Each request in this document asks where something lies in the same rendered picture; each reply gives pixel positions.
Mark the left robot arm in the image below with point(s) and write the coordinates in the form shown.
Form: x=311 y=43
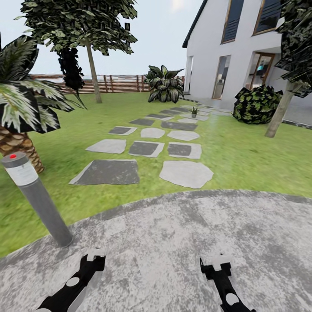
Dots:
x=69 y=298

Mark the door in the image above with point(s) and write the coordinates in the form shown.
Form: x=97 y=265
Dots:
x=259 y=69

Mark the tree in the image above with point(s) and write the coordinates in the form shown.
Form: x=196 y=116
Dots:
x=81 y=23
x=68 y=65
x=296 y=55

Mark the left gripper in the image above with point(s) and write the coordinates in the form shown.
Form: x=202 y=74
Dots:
x=96 y=265

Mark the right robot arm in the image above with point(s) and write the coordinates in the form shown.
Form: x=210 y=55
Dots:
x=219 y=271

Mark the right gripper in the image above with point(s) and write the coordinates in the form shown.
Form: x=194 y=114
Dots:
x=211 y=274

